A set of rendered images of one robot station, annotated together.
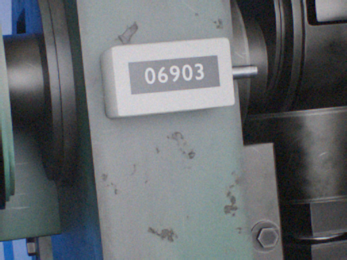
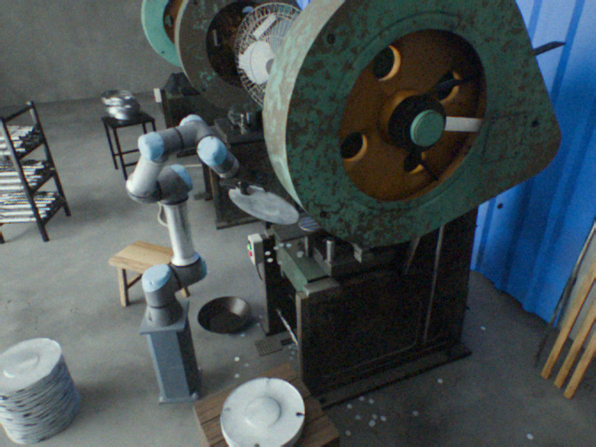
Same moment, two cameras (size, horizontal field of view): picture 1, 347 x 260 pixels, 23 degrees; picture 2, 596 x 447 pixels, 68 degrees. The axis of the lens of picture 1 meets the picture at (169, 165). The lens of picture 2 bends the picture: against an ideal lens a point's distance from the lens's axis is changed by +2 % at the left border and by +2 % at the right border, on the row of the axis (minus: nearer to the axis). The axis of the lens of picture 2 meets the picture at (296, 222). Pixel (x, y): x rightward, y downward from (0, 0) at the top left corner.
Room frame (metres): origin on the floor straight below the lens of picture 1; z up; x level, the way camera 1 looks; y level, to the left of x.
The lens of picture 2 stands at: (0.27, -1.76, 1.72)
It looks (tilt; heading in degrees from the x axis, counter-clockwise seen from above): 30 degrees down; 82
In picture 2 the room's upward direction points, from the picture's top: 2 degrees counter-clockwise
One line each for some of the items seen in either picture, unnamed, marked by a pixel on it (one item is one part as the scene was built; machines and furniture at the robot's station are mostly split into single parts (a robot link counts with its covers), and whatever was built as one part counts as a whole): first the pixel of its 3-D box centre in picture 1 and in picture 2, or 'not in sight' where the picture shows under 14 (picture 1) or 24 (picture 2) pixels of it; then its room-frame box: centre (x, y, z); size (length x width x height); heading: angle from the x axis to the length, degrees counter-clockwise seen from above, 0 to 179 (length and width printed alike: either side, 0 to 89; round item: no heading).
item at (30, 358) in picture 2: not in sight; (22, 364); (-0.71, -0.27, 0.32); 0.29 x 0.29 x 0.01
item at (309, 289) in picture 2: not in sight; (394, 303); (0.88, -0.34, 0.45); 0.92 x 0.12 x 0.90; 14
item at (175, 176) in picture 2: not in sight; (179, 229); (0.00, -0.16, 0.82); 0.15 x 0.12 x 0.55; 32
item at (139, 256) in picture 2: not in sight; (151, 278); (-0.31, 0.46, 0.16); 0.34 x 0.24 x 0.34; 147
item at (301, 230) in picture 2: not in sight; (302, 238); (0.51, -0.15, 0.72); 0.25 x 0.14 x 0.14; 14
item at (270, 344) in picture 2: not in sight; (312, 334); (0.55, -0.15, 0.14); 0.59 x 0.10 x 0.05; 14
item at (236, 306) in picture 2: not in sight; (224, 317); (0.10, 0.18, 0.04); 0.30 x 0.30 x 0.07
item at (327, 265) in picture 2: not in sight; (338, 238); (0.68, -0.11, 0.67); 0.45 x 0.30 x 0.06; 104
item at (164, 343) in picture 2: not in sight; (173, 352); (-0.11, -0.23, 0.23); 0.19 x 0.19 x 0.45; 87
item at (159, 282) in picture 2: not in sight; (160, 283); (-0.11, -0.23, 0.62); 0.13 x 0.12 x 0.14; 32
